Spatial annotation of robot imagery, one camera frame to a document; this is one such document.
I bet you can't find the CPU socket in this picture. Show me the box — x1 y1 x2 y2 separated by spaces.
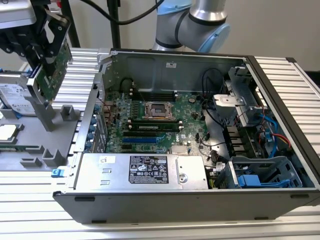
141 101 176 120

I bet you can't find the grey plastic disk bay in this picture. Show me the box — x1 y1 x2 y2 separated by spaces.
216 156 305 190

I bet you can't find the small blue plastic clip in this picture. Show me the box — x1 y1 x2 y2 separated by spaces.
51 167 65 178

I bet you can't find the green and black graphics card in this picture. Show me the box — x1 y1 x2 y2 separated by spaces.
26 39 74 107

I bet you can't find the black expansion slot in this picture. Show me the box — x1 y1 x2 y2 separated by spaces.
122 131 159 138

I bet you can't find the black camera cable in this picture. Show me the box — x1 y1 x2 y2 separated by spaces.
79 0 166 26

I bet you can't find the red wire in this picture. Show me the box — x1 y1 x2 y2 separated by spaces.
272 133 291 148

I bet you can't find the thick black looped wire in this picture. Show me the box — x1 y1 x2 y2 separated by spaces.
120 77 137 94

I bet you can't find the silver finned heat sink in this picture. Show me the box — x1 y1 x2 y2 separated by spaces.
171 144 190 155

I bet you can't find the blue disk bay latch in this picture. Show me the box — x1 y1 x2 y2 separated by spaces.
237 174 301 189

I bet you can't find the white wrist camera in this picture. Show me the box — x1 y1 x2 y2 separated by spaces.
0 0 36 25

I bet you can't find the hard disk in blue carrier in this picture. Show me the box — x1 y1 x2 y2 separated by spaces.
0 71 38 118

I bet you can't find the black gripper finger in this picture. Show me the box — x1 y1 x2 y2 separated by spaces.
0 24 43 69
40 10 73 60

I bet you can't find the green motherboard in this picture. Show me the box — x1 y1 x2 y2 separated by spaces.
99 87 216 155

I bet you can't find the thin black wire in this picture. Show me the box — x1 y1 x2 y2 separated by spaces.
201 67 225 111

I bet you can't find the grey parts rack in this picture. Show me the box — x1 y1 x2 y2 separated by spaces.
0 98 85 173

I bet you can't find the silver CPU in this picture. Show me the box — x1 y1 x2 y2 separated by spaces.
0 123 20 144

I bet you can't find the silver metal drive cage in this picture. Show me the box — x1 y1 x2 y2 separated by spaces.
212 65 267 126

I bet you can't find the blue wire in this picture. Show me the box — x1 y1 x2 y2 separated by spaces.
259 112 280 158

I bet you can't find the grey open PC case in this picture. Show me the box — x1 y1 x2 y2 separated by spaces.
52 47 320 225

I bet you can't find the silver power supply unit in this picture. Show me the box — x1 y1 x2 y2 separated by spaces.
74 152 210 191

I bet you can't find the blue expansion slot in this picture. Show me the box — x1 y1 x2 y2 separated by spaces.
121 136 158 145

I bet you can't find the black slanted tripod leg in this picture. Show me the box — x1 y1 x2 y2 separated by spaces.
49 0 81 49

